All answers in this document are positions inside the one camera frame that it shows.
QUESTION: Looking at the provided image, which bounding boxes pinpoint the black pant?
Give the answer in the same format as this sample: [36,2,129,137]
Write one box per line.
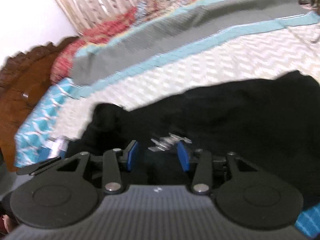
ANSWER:
[66,71,319,208]

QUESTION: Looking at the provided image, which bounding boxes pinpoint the teal patterned pillow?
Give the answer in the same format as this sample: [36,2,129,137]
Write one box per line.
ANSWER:
[14,78,76,168]

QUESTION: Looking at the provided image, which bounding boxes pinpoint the dark wooden headboard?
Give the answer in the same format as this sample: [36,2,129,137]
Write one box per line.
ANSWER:
[1,36,78,171]

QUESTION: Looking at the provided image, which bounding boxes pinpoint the red patchwork quilt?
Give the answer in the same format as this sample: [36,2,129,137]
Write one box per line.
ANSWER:
[50,0,196,83]

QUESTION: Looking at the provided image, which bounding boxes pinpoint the grey and teal blanket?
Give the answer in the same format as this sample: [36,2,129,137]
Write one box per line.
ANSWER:
[71,0,319,86]

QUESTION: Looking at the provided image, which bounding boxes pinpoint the beige chevron bedsheet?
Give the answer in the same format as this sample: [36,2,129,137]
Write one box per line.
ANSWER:
[44,22,320,238]

